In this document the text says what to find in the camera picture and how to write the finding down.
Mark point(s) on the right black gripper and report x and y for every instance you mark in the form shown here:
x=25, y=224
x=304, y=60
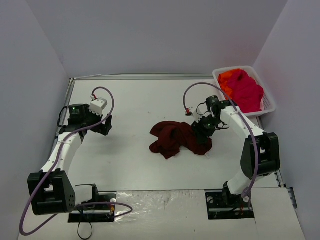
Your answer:
x=202, y=130

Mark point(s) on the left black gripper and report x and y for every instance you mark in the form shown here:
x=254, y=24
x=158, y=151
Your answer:
x=100, y=123

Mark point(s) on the maroon t shirt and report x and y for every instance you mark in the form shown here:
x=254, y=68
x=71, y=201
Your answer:
x=172, y=135

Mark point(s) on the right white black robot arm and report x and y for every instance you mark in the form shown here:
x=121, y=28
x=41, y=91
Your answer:
x=260, y=154

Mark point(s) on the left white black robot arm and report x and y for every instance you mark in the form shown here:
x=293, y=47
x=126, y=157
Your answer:
x=50, y=188

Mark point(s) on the orange t shirt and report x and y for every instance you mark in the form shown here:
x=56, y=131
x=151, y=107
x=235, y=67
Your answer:
x=227, y=80

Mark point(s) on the pink t shirt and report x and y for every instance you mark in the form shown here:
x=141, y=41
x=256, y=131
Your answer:
x=245, y=91

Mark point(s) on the white plastic basket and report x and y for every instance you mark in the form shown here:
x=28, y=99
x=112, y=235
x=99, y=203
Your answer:
x=267, y=103

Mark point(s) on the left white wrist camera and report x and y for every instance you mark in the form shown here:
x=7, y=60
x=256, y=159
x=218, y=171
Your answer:
x=97, y=106

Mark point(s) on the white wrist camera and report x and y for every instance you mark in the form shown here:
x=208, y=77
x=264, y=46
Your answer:
x=97, y=106
x=189, y=112

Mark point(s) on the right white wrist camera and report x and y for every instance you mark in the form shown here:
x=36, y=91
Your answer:
x=189, y=112

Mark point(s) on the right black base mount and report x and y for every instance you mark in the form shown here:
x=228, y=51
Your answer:
x=219, y=209

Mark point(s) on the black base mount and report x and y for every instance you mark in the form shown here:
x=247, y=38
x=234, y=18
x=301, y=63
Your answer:
x=219, y=209
x=92, y=214

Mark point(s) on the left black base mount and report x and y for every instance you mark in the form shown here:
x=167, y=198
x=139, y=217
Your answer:
x=92, y=214

